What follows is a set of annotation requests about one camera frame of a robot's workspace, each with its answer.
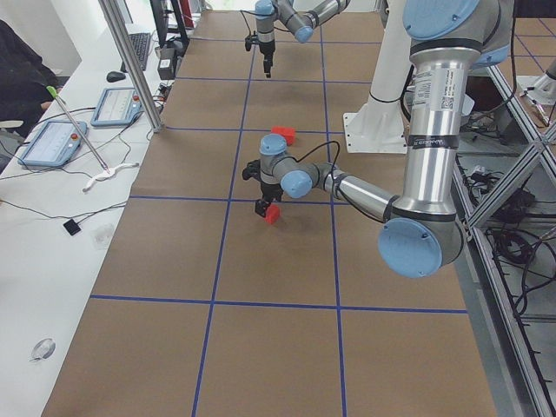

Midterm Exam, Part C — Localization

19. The black keyboard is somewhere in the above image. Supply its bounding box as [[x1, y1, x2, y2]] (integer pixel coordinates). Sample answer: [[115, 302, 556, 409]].
[[128, 32, 151, 70]]

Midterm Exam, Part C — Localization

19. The metal rod green tip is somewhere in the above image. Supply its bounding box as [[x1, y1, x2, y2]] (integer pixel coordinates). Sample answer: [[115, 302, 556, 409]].
[[46, 85, 109, 173]]

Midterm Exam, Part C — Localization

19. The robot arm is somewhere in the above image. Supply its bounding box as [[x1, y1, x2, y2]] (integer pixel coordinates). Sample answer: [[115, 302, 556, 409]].
[[242, 1, 514, 278], [245, 0, 350, 78]]

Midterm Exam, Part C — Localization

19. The black computer mouse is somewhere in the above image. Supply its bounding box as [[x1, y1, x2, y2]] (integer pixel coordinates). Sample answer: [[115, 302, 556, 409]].
[[106, 71, 126, 83]]

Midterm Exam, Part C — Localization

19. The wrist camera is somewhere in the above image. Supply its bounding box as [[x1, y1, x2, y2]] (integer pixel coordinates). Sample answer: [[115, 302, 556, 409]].
[[242, 160, 261, 182], [244, 32, 259, 52]]

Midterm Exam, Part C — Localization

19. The near blue teach pendant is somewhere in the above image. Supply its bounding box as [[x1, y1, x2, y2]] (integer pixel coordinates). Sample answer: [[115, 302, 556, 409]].
[[18, 121, 82, 169]]

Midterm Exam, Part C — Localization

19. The far blue teach pendant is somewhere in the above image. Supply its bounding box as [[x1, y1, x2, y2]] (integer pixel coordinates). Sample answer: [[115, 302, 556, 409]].
[[90, 88, 142, 128]]

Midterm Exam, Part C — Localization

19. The black power adapter box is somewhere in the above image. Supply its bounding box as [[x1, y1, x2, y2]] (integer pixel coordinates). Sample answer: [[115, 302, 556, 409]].
[[157, 48, 176, 81]]

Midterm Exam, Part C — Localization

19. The aluminium frame post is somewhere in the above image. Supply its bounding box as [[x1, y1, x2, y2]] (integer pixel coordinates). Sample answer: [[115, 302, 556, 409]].
[[98, 0, 162, 133]]

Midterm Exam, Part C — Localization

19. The red block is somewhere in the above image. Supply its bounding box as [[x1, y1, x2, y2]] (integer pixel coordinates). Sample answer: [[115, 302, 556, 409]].
[[282, 127, 296, 146], [264, 205, 281, 225], [271, 126, 294, 137]]

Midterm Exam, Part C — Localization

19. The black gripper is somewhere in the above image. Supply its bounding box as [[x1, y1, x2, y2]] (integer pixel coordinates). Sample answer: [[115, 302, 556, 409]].
[[259, 42, 275, 78], [255, 182, 283, 217]]

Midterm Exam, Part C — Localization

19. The small black square device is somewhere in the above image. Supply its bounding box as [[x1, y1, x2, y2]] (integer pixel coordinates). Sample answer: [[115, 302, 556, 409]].
[[63, 219, 82, 236]]

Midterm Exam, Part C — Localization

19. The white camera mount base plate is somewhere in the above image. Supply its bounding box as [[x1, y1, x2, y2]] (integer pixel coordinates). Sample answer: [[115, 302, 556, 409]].
[[343, 112, 407, 155]]

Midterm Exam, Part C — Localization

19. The seated person in black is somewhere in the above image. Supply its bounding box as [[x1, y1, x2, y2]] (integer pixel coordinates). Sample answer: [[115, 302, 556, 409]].
[[1, 21, 61, 137]]

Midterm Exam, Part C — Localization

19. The blue teach pendant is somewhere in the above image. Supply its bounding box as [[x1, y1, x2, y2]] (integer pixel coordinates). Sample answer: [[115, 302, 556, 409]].
[[90, 88, 142, 128], [18, 121, 82, 169]]

